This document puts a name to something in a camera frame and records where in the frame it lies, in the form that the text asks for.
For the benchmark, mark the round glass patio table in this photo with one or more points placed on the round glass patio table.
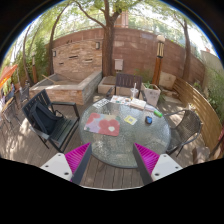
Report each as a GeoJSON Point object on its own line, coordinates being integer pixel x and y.
{"type": "Point", "coordinates": [118, 150]}

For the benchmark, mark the wooden slat fence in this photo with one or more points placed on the wooden slat fence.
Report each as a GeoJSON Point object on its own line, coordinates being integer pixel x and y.
{"type": "Point", "coordinates": [211, 126]}

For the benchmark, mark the white square planter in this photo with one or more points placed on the white square planter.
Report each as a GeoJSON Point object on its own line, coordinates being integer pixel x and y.
{"type": "Point", "coordinates": [152, 93]}

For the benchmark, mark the floral pink mouse pad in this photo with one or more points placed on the floral pink mouse pad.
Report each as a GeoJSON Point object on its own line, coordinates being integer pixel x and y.
{"type": "Point", "coordinates": [103, 124]}

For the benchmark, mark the black backpack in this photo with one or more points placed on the black backpack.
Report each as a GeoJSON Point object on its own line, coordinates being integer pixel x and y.
{"type": "Point", "coordinates": [42, 118]}

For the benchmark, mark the black computer mouse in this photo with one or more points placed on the black computer mouse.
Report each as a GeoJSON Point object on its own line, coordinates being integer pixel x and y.
{"type": "Point", "coordinates": [148, 120]}

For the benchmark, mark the brown far patio chair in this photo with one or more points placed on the brown far patio chair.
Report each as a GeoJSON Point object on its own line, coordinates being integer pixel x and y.
{"type": "Point", "coordinates": [127, 81]}

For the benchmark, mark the open book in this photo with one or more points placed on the open book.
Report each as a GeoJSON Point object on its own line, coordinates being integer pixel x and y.
{"type": "Point", "coordinates": [140, 104]}

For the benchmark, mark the yellow square coaster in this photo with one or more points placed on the yellow square coaster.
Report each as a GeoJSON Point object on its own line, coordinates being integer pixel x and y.
{"type": "Point", "coordinates": [131, 120]}

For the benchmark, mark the dark wicker chair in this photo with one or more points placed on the dark wicker chair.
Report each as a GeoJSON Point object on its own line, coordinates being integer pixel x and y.
{"type": "Point", "coordinates": [185, 132]}

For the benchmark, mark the black slatted patio chair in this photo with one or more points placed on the black slatted patio chair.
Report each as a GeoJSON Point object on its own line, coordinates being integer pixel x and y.
{"type": "Point", "coordinates": [64, 129]}

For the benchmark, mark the orange umbrella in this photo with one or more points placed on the orange umbrella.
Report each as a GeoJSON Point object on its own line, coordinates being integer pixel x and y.
{"type": "Point", "coordinates": [7, 73]}

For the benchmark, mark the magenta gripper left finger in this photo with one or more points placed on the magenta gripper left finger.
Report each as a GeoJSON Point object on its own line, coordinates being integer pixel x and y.
{"type": "Point", "coordinates": [70, 166]}

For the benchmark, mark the stone raised planter bed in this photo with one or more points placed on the stone raised planter bed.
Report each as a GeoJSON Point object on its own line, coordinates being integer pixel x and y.
{"type": "Point", "coordinates": [61, 89]}

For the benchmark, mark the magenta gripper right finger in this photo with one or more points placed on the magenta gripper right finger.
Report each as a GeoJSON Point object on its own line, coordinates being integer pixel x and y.
{"type": "Point", "coordinates": [153, 166]}

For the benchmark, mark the green marker pen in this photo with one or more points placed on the green marker pen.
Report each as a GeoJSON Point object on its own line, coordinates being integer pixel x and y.
{"type": "Point", "coordinates": [157, 113]}

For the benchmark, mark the clear cup with straw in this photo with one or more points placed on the clear cup with straw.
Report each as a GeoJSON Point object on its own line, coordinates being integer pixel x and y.
{"type": "Point", "coordinates": [134, 91]}

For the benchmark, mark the large tree trunk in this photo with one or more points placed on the large tree trunk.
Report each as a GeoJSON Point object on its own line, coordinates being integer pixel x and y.
{"type": "Point", "coordinates": [111, 10]}

